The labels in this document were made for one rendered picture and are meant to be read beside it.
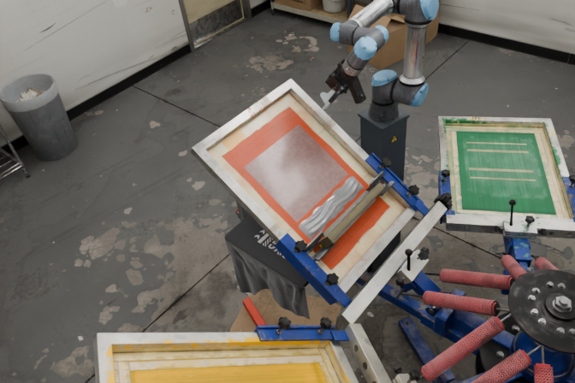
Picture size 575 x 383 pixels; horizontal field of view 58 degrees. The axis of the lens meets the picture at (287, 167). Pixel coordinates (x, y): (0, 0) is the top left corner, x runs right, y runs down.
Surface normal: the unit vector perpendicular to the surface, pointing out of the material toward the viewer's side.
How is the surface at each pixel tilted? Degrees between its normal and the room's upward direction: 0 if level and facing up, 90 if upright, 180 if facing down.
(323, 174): 32
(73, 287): 0
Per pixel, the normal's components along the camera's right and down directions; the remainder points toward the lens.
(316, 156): 0.31, -0.45
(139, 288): -0.11, -0.76
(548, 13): -0.65, 0.55
